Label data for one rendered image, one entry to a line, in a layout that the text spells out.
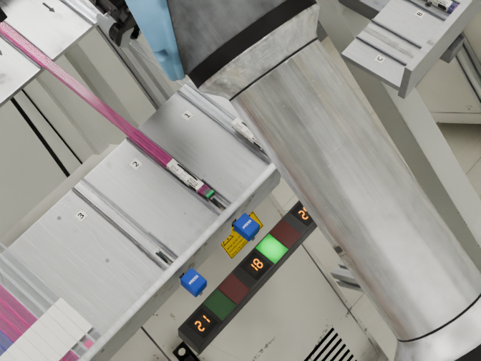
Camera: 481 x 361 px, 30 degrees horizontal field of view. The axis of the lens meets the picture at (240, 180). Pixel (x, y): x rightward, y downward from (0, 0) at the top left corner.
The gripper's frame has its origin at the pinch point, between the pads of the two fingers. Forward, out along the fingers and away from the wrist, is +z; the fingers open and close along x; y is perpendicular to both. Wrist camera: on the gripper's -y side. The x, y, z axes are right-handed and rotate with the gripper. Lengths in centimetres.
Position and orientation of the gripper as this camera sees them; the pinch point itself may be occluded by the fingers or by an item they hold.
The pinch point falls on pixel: (130, 41)
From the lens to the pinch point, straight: 140.5
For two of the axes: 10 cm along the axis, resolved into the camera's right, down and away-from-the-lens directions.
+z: -2.2, 2.8, 9.3
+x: -6.6, 6.6, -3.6
